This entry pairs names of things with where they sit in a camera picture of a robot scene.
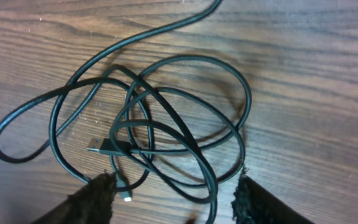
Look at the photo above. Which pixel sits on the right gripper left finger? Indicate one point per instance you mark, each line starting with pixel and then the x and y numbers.
pixel 92 204

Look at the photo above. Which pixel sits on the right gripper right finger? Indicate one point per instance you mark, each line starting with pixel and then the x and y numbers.
pixel 253 204

